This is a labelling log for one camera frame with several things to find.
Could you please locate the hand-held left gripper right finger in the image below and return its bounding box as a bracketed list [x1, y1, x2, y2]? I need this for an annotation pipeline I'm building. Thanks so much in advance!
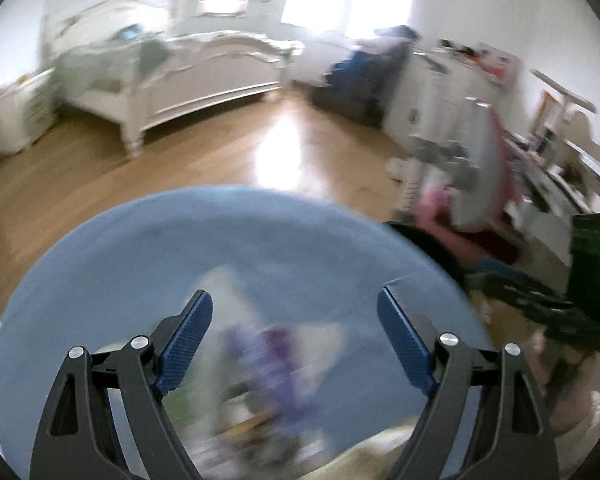
[376, 286, 561, 480]

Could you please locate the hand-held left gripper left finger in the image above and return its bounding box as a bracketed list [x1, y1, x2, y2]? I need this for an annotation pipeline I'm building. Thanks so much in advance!
[29, 289, 215, 480]

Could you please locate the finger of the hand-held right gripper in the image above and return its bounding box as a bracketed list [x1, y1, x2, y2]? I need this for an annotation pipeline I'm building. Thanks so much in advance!
[467, 257, 576, 311]
[517, 300, 600, 356]

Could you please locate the purple wrapper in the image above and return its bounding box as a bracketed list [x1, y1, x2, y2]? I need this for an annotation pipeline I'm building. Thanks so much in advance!
[225, 325, 321, 436]

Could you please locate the pink seat cushion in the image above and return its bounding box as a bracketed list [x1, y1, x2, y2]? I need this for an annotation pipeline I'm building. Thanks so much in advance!
[412, 187, 526, 263]

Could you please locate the cluttered white study desk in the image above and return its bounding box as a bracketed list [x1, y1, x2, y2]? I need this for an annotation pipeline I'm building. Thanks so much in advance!
[510, 67, 600, 261]

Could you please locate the beige cloth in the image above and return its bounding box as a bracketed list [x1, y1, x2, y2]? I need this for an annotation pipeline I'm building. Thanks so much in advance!
[300, 425, 421, 480]

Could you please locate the grey pink study chair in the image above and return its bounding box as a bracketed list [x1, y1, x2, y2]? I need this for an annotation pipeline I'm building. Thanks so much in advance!
[387, 95, 526, 233]

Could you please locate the white dresser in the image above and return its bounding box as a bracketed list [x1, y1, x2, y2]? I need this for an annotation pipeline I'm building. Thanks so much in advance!
[382, 40, 526, 161]

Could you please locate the white wooden bed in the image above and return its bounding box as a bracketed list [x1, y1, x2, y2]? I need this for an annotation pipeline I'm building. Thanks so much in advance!
[42, 0, 306, 158]

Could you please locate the white nightstand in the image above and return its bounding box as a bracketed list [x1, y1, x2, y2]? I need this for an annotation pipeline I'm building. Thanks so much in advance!
[0, 67, 58, 153]

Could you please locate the rumpled pale bedding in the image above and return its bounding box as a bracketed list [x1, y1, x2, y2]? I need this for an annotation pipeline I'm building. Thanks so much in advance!
[55, 30, 301, 91]

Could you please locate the wide bright window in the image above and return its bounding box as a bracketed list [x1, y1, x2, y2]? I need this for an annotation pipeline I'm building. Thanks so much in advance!
[345, 0, 421, 41]

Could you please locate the wall poster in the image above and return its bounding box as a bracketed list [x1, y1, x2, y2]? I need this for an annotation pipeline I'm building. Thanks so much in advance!
[472, 42, 523, 78]

